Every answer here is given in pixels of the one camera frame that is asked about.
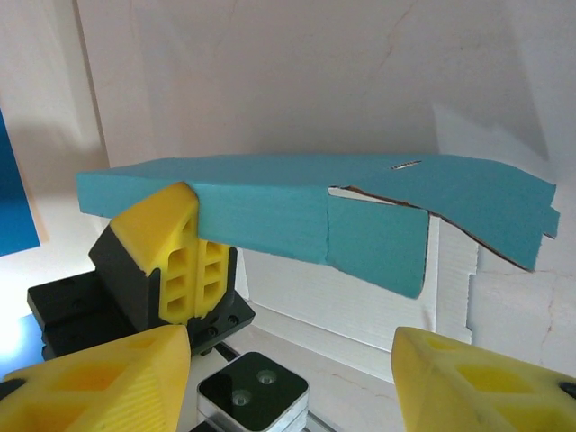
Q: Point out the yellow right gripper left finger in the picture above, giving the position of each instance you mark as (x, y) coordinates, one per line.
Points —
(90, 391)

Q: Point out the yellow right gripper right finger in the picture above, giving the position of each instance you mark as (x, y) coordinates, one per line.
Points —
(472, 391)

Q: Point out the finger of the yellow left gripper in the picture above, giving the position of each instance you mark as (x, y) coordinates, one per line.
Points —
(162, 234)
(211, 279)

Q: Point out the teal paper box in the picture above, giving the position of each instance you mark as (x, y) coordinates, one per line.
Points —
(270, 202)

